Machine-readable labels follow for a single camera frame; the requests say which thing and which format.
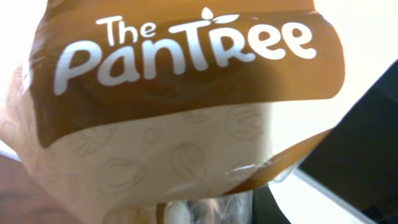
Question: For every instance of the beige brown snack bag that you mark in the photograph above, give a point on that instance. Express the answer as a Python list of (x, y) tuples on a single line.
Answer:
[(113, 106)]

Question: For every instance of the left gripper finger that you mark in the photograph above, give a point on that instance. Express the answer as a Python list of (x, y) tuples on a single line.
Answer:
[(356, 164)]

